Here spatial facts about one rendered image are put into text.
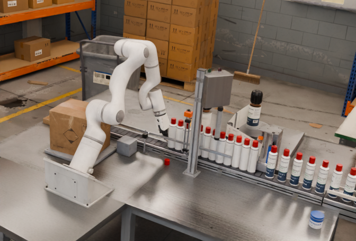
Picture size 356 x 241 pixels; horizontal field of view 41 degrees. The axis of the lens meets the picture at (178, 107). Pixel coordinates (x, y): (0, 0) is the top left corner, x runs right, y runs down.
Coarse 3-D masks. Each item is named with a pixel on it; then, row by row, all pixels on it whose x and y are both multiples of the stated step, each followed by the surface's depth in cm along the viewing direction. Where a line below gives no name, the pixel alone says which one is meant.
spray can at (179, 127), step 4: (180, 120) 305; (180, 124) 305; (176, 128) 306; (180, 128) 305; (176, 132) 307; (180, 132) 306; (176, 136) 308; (180, 136) 307; (180, 140) 308; (176, 144) 310; (180, 144) 309; (176, 148) 311; (180, 148) 311
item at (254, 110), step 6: (258, 90) 341; (252, 96) 340; (258, 96) 338; (252, 102) 341; (258, 102) 340; (252, 108) 342; (258, 108) 341; (252, 114) 343; (258, 114) 344; (252, 120) 345; (258, 120) 346; (246, 126) 350; (252, 126) 346
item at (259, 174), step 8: (112, 128) 334; (120, 128) 335; (136, 136) 326; (152, 144) 317; (160, 144) 317; (208, 160) 302; (232, 168) 295; (256, 176) 288; (264, 176) 289; (288, 184) 283; (312, 192) 277
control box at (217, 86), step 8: (216, 72) 276; (224, 72) 277; (208, 80) 267; (216, 80) 270; (224, 80) 272; (232, 80) 275; (208, 88) 269; (216, 88) 272; (224, 88) 275; (208, 96) 272; (216, 96) 274; (224, 96) 277; (208, 104) 274; (216, 104) 276; (224, 104) 279
